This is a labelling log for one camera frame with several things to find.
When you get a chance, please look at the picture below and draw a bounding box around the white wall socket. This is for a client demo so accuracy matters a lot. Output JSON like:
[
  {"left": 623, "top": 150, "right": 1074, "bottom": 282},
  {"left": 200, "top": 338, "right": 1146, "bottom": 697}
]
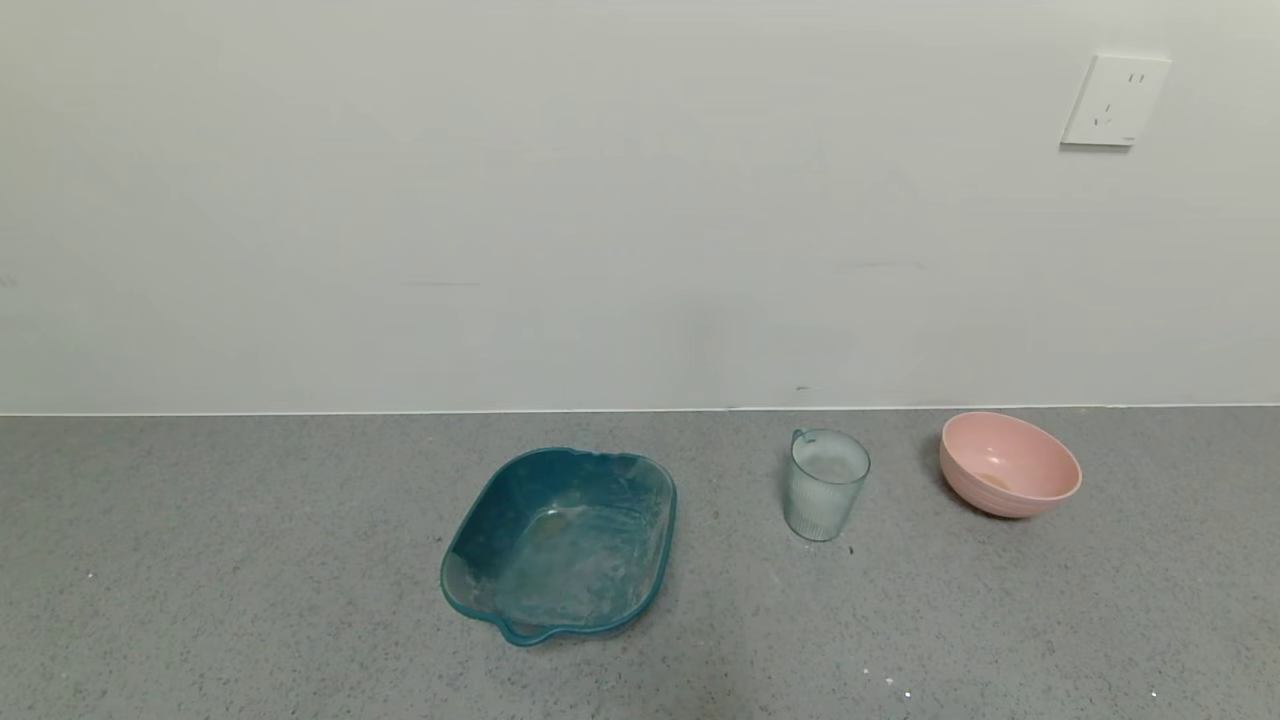
[{"left": 1060, "top": 53, "right": 1173, "bottom": 150}]

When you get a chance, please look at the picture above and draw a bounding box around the pink bowl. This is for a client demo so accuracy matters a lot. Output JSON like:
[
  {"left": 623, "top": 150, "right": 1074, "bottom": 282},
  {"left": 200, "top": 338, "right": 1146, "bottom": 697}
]
[{"left": 939, "top": 411, "right": 1084, "bottom": 519}]

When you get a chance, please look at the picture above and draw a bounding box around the teal plastic tray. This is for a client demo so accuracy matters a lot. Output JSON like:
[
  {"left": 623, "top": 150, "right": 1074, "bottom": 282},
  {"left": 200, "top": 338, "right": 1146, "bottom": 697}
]
[{"left": 439, "top": 446, "right": 679, "bottom": 648}]

